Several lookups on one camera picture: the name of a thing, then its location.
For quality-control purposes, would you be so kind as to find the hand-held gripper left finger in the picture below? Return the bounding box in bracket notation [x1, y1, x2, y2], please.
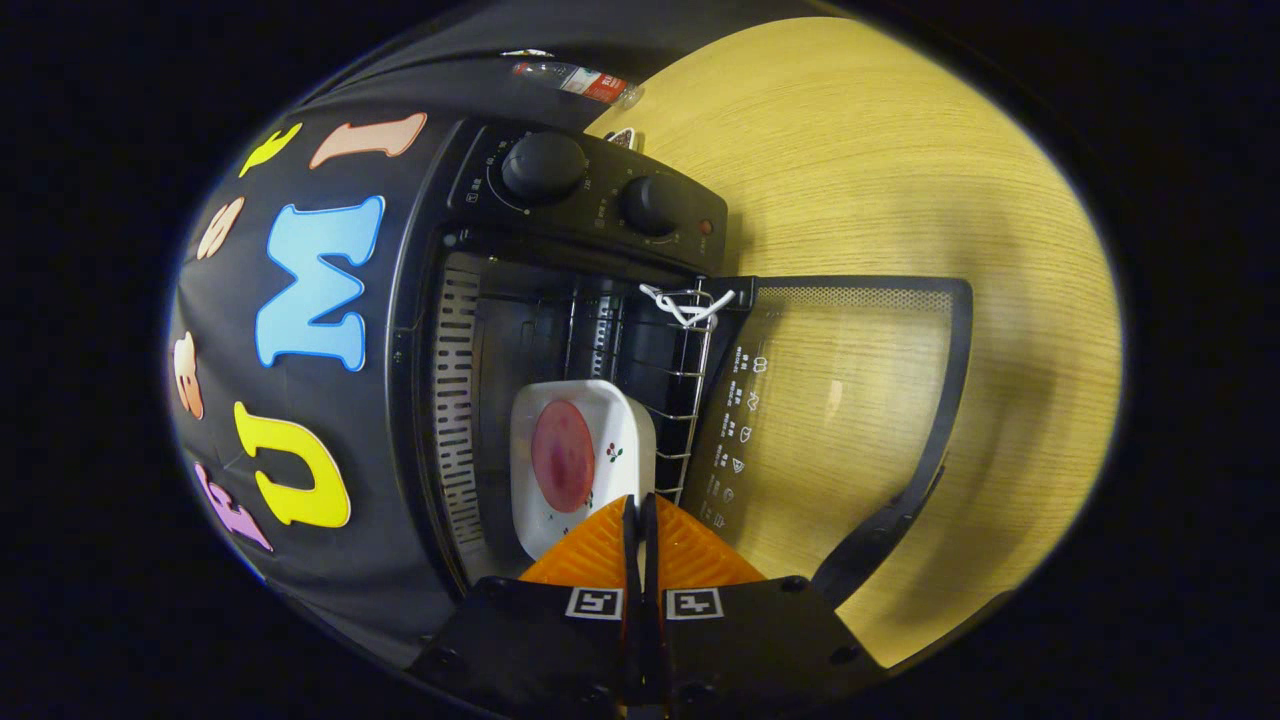
[410, 493, 643, 713]

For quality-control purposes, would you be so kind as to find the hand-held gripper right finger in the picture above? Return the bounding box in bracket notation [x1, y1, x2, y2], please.
[640, 493, 886, 707]

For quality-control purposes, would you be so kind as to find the pink ham slice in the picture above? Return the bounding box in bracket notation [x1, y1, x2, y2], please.
[530, 400, 597, 514]

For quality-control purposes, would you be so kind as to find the white square dish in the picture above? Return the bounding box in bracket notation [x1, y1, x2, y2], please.
[510, 378, 658, 561]

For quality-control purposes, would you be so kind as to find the black toaster oven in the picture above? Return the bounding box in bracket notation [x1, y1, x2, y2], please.
[385, 118, 976, 611]

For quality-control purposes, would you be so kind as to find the clear water bottle red label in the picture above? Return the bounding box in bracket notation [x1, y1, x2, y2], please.
[512, 60, 644, 109]

